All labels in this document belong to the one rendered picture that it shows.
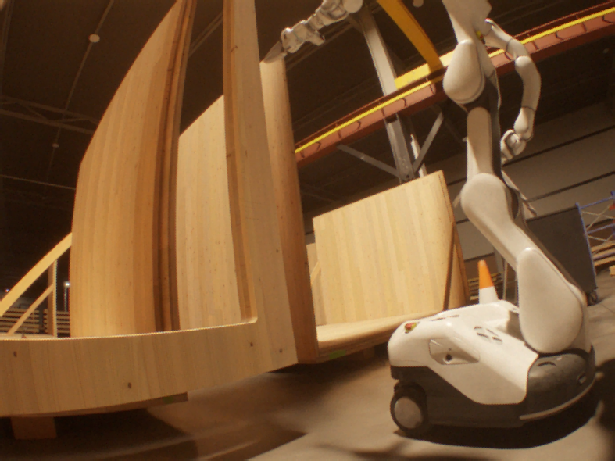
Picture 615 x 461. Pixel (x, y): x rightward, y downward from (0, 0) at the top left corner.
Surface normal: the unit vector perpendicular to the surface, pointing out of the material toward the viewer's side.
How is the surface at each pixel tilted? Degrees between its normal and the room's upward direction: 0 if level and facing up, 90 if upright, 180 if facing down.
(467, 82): 93
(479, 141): 90
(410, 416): 90
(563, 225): 90
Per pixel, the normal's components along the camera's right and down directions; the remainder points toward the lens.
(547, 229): -0.52, -0.17
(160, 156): 0.74, -0.26
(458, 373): -0.79, -0.07
